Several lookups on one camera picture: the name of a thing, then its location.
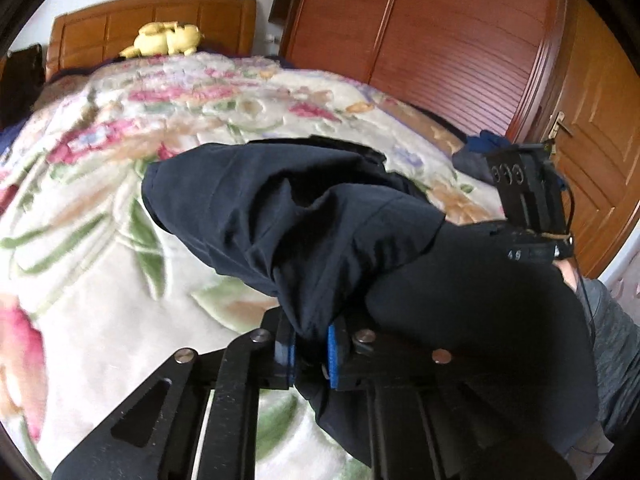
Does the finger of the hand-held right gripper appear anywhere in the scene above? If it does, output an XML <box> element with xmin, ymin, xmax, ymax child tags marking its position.
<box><xmin>492</xmin><ymin>232</ymin><xmax>558</xmax><ymax>264</ymax></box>

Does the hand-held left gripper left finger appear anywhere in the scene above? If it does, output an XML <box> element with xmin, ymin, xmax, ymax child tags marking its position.
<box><xmin>50</xmin><ymin>307</ymin><xmax>302</xmax><ymax>480</ymax></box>

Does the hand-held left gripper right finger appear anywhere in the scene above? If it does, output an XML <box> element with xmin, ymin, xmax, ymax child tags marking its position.
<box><xmin>325</xmin><ymin>322</ymin><xmax>577</xmax><ymax>480</ymax></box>

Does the black coat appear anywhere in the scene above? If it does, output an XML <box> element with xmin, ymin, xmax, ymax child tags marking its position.
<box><xmin>141</xmin><ymin>135</ymin><xmax>601</xmax><ymax>466</ymax></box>

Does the person's right hand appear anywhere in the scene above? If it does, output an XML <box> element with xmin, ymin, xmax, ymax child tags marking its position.
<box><xmin>556</xmin><ymin>258</ymin><xmax>584</xmax><ymax>292</ymax></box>

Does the grey folded garment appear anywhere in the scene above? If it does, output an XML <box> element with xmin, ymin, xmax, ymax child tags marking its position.
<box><xmin>452</xmin><ymin>147</ymin><xmax>497</xmax><ymax>184</ymax></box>

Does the wooden door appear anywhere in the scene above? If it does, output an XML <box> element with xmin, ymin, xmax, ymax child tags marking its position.
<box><xmin>542</xmin><ymin>0</ymin><xmax>640</xmax><ymax>278</ymax></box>

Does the wooden wardrobe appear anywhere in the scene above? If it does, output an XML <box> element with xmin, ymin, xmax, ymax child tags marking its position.
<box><xmin>277</xmin><ymin>0</ymin><xmax>571</xmax><ymax>143</ymax></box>

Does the floral blanket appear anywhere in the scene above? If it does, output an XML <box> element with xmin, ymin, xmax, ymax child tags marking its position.
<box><xmin>0</xmin><ymin>52</ymin><xmax>506</xmax><ymax>480</ymax></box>

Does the yellow plush toy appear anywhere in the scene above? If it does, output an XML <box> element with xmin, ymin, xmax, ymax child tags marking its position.
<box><xmin>119</xmin><ymin>21</ymin><xmax>205</xmax><ymax>58</ymax></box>

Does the navy bed sheet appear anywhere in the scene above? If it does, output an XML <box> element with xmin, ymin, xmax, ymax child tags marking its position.
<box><xmin>0</xmin><ymin>122</ymin><xmax>23</xmax><ymax>167</ymax></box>

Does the wooden headboard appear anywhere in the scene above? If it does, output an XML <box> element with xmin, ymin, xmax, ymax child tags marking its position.
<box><xmin>45</xmin><ymin>0</ymin><xmax>257</xmax><ymax>83</ymax></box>

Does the dark wooden chair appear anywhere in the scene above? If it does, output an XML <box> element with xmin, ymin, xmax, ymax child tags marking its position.
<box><xmin>0</xmin><ymin>42</ymin><xmax>47</xmax><ymax>130</ymax></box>

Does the black cable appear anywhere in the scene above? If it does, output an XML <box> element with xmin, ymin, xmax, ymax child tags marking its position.
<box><xmin>562</xmin><ymin>180</ymin><xmax>602</xmax><ymax>333</ymax></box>

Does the brass door handle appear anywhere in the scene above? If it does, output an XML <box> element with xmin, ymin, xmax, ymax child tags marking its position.
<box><xmin>547</xmin><ymin>111</ymin><xmax>572</xmax><ymax>139</ymax></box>

